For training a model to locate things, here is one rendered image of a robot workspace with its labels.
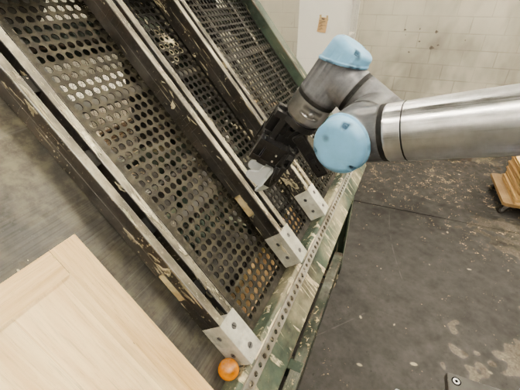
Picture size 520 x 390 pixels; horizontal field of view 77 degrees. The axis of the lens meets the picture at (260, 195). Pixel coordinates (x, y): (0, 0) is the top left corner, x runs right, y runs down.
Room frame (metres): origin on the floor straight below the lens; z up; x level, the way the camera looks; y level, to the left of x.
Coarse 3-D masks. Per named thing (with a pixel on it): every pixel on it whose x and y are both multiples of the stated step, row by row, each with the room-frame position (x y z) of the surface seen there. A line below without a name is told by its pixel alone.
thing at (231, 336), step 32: (0, 32) 0.72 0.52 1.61; (0, 64) 0.66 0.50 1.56; (32, 96) 0.65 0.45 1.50; (32, 128) 0.65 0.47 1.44; (64, 128) 0.67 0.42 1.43; (64, 160) 0.62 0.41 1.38; (96, 160) 0.63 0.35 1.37; (96, 192) 0.59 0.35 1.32; (128, 192) 0.61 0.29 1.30; (128, 224) 0.56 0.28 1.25; (160, 224) 0.59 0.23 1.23; (160, 256) 0.54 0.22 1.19; (192, 288) 0.52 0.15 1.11; (224, 320) 0.49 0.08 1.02; (224, 352) 0.47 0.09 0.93; (256, 352) 0.47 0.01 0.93
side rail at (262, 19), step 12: (252, 0) 1.92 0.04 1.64; (252, 12) 1.91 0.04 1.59; (264, 12) 1.93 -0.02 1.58; (264, 24) 1.89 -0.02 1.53; (276, 36) 1.86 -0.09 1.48; (276, 48) 1.86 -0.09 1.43; (288, 48) 1.88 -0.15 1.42; (288, 60) 1.83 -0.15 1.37; (300, 72) 1.81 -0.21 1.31; (300, 84) 1.80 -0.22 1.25
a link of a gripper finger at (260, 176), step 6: (264, 168) 0.61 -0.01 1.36; (270, 168) 0.61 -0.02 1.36; (246, 174) 0.62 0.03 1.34; (252, 174) 0.62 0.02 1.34; (258, 174) 0.62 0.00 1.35; (264, 174) 0.62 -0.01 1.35; (270, 174) 0.61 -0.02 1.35; (252, 180) 0.62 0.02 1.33; (258, 180) 0.62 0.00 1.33; (264, 180) 0.62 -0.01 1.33; (258, 186) 0.62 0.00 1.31; (264, 186) 0.61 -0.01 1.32
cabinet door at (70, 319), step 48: (0, 288) 0.38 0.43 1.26; (48, 288) 0.41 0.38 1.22; (96, 288) 0.45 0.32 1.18; (0, 336) 0.32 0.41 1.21; (48, 336) 0.35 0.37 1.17; (96, 336) 0.38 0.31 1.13; (144, 336) 0.42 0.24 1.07; (0, 384) 0.27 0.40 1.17; (48, 384) 0.29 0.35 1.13; (96, 384) 0.32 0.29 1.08; (144, 384) 0.35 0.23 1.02; (192, 384) 0.38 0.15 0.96
